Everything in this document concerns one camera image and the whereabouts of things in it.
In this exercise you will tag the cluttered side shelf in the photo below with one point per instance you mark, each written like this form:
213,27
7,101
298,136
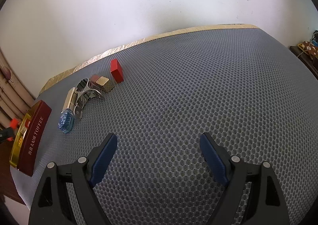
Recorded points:
307,52

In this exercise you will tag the gold and maroon lipstick box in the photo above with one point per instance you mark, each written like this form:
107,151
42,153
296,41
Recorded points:
102,82

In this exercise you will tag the grey honeycomb table mat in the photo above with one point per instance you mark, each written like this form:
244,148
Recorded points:
251,93

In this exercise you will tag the large steel clamp clip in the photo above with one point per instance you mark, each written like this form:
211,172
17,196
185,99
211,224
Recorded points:
85,91

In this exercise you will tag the floral beige curtain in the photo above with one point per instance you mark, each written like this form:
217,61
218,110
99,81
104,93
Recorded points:
15,98

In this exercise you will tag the red and gold toffee tin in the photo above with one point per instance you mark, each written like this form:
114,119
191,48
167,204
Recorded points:
26,143

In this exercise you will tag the silver rectangular metal case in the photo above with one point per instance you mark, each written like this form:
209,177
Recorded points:
70,100

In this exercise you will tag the red wedge block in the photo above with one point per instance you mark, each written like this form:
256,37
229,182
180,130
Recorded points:
116,71

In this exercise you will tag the small blue patterned tin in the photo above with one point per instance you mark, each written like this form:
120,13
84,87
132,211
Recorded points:
66,121

